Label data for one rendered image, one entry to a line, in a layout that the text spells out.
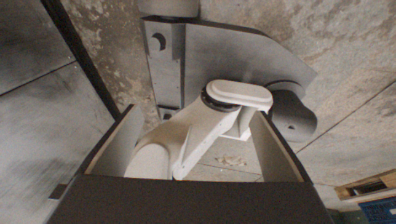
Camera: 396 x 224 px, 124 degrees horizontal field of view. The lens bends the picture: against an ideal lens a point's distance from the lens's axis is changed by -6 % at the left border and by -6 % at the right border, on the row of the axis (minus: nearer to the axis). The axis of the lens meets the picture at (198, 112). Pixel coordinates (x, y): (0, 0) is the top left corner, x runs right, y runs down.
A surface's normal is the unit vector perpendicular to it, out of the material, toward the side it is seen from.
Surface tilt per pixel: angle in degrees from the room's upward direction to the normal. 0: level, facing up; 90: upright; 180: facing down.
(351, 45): 0
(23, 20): 92
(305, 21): 0
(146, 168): 90
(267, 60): 0
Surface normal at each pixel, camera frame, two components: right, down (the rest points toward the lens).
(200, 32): -0.15, 0.69
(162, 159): 0.10, -0.71
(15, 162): 0.99, 0.13
